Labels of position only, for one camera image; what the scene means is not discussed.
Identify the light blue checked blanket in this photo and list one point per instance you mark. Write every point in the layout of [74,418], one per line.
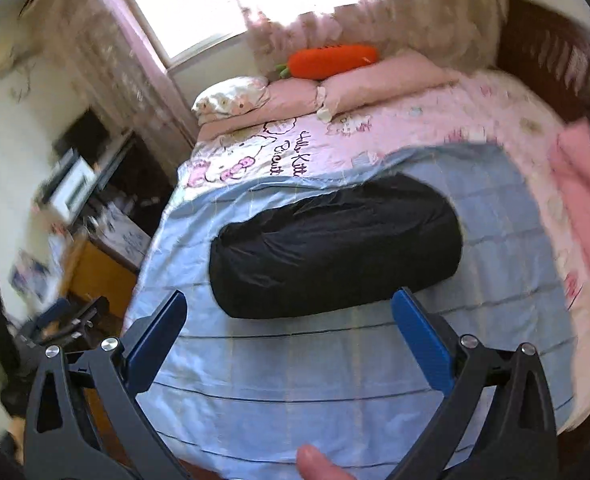
[295,385]

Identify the black jacket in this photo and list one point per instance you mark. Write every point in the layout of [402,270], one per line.
[335,247]

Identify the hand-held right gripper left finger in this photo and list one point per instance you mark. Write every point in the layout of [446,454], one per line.
[157,340]

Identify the wooden cabinet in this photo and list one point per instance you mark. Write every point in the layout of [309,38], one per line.
[102,275]

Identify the dark wooden headboard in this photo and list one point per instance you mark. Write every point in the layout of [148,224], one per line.
[550,55]

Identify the white cartoon patterned pillow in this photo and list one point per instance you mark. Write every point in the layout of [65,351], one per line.
[227,97]

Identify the pink pillow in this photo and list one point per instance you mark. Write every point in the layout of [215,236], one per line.
[285,100]
[385,80]

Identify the pink cloth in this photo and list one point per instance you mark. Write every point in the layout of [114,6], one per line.
[582,200]

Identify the orange carrot plush toy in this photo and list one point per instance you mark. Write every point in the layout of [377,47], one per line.
[332,60]

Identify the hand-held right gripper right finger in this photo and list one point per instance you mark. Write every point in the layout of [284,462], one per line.
[425,345]

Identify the beige patterned curtain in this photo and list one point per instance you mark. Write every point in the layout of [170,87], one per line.
[120,60]
[425,15]

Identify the black monitor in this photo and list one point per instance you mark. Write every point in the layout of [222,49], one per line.
[82,132]

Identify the person's right hand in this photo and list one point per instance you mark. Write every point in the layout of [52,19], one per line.
[322,465]

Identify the pink cartoon printed bedsheet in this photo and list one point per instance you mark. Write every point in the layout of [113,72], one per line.
[405,120]

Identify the dark desk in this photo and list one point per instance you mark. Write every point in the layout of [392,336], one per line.
[135,180]

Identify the white box appliance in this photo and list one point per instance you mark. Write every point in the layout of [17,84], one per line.
[70,187]

